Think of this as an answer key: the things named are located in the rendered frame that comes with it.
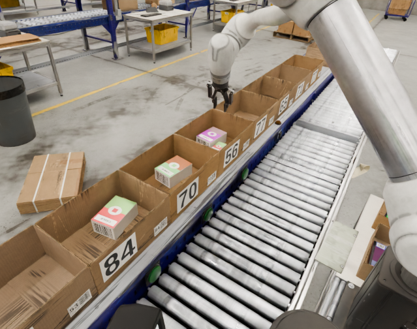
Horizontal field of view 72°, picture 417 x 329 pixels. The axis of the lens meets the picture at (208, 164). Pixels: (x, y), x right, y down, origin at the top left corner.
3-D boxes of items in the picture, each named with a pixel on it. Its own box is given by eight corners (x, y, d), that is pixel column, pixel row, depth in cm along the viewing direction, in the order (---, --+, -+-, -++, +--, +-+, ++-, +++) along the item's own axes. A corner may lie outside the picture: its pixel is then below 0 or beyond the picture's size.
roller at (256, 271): (293, 302, 118) (296, 296, 115) (190, 243, 140) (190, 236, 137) (297, 292, 122) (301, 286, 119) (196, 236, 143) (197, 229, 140)
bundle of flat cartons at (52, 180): (80, 207, 250) (77, 196, 243) (19, 215, 240) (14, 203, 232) (87, 160, 304) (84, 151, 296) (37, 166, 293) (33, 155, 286)
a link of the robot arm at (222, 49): (226, 81, 120) (239, 59, 125) (226, 52, 106) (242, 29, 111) (203, 72, 123) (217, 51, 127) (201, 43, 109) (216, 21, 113)
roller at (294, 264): (303, 278, 127) (307, 271, 124) (205, 226, 149) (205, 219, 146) (307, 270, 131) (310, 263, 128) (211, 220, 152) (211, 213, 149)
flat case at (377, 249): (404, 256, 131) (406, 254, 130) (400, 288, 118) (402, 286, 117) (372, 242, 137) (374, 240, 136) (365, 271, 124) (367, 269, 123)
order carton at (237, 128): (217, 178, 152) (220, 151, 142) (173, 158, 164) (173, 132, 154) (250, 145, 179) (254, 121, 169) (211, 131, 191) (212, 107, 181)
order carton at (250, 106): (250, 145, 179) (254, 121, 169) (210, 131, 191) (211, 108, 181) (275, 121, 206) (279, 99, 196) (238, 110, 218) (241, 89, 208)
